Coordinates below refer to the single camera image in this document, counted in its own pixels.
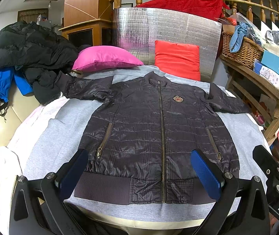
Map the wicker basket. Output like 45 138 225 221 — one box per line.
222 31 264 70

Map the magenta pillow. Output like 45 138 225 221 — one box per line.
72 46 144 72

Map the beige leather sofa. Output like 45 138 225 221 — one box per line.
0 83 40 146

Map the black puffer jacket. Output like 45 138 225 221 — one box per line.
0 21 78 105

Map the dark quilted zip jacket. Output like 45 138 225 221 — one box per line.
56 72 249 205

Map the white patterned box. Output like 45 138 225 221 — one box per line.
253 60 279 90

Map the blue cloth in basket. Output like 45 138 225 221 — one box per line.
229 22 255 53

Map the silver foil insulation mat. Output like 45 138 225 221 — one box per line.
112 7 222 82

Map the red velvet cloth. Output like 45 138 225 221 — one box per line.
136 0 230 21

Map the wooden side table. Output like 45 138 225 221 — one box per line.
220 55 279 145

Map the red cushion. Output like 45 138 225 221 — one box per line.
155 40 200 81

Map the wooden cabinet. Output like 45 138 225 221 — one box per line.
61 0 113 47

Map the white pink bedsheet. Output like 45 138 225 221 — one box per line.
0 97 68 234

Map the blue jacket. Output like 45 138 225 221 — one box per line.
0 51 34 113

